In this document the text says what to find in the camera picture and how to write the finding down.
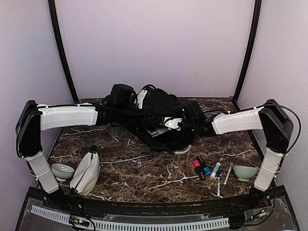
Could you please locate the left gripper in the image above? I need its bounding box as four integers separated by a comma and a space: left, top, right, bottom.
117, 105, 159, 126

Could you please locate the dog picture book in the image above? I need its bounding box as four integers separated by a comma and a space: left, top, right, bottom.
147, 128, 168, 137

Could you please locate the black student bag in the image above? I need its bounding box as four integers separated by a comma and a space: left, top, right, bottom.
103, 88, 200, 154

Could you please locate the white pencil pouch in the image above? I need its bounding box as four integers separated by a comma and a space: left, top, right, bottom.
69, 145, 101, 197

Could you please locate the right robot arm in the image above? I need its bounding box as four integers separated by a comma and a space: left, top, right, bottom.
181, 99, 302, 209

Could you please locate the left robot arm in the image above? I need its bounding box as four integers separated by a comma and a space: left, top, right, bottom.
10, 125, 152, 195

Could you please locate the pink highlighter marker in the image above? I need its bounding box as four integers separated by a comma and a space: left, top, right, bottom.
193, 160, 206, 181

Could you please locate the blue highlighter marker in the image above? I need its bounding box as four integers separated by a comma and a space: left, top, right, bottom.
196, 156, 212, 177

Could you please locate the green whiteboard pen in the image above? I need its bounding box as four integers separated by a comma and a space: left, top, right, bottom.
223, 163, 233, 188

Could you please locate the right pale green bowl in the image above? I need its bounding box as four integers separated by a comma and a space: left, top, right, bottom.
233, 165, 259, 182

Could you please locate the pale green bowl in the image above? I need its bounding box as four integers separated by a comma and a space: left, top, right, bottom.
51, 163, 75, 182
233, 165, 259, 182

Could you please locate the left pale green bowl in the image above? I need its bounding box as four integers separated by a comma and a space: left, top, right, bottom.
51, 163, 75, 182

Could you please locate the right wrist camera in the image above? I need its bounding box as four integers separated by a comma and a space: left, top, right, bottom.
163, 101, 206, 131

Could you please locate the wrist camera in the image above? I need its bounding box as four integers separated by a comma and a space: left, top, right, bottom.
163, 101, 206, 131
107, 84, 148, 109

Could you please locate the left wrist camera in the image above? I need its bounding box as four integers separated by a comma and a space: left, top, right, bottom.
107, 84, 148, 109

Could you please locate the right black frame post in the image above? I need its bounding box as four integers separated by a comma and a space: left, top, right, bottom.
232, 0, 262, 105

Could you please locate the black frame post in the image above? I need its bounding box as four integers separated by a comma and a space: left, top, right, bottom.
232, 0, 262, 105
48, 0, 79, 103

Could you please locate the black front rail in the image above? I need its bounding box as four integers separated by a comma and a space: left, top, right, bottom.
26, 186, 287, 218

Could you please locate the left black frame post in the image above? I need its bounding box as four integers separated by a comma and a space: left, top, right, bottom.
48, 0, 79, 103

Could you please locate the white slotted cable duct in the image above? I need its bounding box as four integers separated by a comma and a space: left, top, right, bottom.
30, 205, 230, 231

